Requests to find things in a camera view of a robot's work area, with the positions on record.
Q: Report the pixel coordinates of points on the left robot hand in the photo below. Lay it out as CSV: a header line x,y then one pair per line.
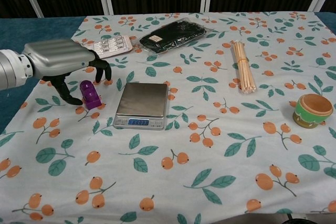
x,y
60,56

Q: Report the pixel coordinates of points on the purple building block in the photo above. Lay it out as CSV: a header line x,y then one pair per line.
x,y
90,96

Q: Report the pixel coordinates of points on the silver digital kitchen scale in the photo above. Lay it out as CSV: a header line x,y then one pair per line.
x,y
143,104

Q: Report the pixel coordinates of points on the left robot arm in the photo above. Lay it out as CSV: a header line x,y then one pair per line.
x,y
13,68

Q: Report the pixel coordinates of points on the teal table cover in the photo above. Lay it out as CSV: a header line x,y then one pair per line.
x,y
15,32

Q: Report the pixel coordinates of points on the blister pack of metal clips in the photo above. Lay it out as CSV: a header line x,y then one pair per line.
x,y
114,45

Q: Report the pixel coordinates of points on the black item in plastic bag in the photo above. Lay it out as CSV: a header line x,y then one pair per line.
x,y
172,36

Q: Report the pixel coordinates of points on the floral tablecloth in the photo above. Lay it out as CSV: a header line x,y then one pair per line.
x,y
183,155

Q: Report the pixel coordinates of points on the bundle of wooden sticks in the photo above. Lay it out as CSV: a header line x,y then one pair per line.
x,y
242,66

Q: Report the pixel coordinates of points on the green terracotta small pot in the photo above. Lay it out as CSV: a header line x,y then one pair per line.
x,y
312,111

